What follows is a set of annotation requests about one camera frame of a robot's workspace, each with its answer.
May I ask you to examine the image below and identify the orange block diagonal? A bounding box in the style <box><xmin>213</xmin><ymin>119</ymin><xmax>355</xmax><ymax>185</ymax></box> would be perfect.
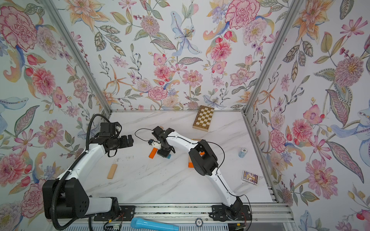
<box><xmin>148</xmin><ymin>148</ymin><xmax>158</xmax><ymax>159</ymax></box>

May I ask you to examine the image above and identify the natural wood block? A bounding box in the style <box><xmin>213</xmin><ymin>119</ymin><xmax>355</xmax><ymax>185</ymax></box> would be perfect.
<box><xmin>107</xmin><ymin>164</ymin><xmax>118</xmax><ymax>180</ymax></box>

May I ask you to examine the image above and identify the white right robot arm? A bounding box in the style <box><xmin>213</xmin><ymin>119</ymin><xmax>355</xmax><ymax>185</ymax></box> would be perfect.
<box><xmin>148</xmin><ymin>126</ymin><xmax>243</xmax><ymax>220</ymax></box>

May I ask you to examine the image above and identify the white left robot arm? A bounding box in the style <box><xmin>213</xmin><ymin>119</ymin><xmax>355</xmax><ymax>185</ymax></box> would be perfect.
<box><xmin>42</xmin><ymin>122</ymin><xmax>134</xmax><ymax>219</ymax></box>

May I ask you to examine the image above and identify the wooden chessboard box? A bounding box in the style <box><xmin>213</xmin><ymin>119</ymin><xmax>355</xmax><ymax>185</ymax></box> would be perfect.
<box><xmin>192</xmin><ymin>105</ymin><xmax>214</xmax><ymax>132</ymax></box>

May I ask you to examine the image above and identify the blue poker chip stack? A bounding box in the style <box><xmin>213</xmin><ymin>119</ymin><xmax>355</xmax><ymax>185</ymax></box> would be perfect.
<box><xmin>238</xmin><ymin>148</ymin><xmax>248</xmax><ymax>158</ymax></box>

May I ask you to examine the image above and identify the blue microphone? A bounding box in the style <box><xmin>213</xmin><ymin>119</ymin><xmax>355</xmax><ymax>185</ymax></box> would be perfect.
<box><xmin>130</xmin><ymin>218</ymin><xmax>179</xmax><ymax>231</ymax></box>

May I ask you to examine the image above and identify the small round gauge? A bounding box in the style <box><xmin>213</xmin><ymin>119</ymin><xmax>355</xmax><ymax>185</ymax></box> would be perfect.
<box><xmin>195</xmin><ymin>218</ymin><xmax>203</xmax><ymax>227</ymax></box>

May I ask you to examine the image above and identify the small card box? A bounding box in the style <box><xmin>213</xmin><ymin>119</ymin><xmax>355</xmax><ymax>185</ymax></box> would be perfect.
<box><xmin>242</xmin><ymin>170</ymin><xmax>259</xmax><ymax>185</ymax></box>

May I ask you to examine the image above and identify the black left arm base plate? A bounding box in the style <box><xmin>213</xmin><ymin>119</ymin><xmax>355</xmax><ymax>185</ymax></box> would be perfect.
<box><xmin>93</xmin><ymin>205</ymin><xmax>136</xmax><ymax>221</ymax></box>

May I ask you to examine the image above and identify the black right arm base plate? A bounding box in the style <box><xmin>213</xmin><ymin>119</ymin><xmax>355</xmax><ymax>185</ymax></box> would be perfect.
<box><xmin>209</xmin><ymin>197</ymin><xmax>252</xmax><ymax>222</ymax></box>

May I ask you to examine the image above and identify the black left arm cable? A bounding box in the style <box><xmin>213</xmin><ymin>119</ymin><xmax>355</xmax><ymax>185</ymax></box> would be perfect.
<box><xmin>50</xmin><ymin>114</ymin><xmax>110</xmax><ymax>231</ymax></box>

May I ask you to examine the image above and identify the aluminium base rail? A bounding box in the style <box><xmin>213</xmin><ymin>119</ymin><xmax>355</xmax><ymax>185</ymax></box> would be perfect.
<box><xmin>46</xmin><ymin>203</ymin><xmax>294</xmax><ymax>223</ymax></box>

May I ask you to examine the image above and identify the aluminium left corner post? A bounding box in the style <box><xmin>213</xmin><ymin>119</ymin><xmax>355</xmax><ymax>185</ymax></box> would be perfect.
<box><xmin>40</xmin><ymin>1</ymin><xmax>112</xmax><ymax>115</ymax></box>

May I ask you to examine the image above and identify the aluminium corner post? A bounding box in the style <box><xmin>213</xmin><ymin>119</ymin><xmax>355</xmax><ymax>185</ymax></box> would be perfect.
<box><xmin>243</xmin><ymin>1</ymin><xmax>302</xmax><ymax>115</ymax></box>
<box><xmin>40</xmin><ymin>1</ymin><xmax>112</xmax><ymax>115</ymax></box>

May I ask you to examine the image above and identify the aluminium right corner post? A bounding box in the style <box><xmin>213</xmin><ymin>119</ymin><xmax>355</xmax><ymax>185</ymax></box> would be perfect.
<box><xmin>243</xmin><ymin>1</ymin><xmax>302</xmax><ymax>115</ymax></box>

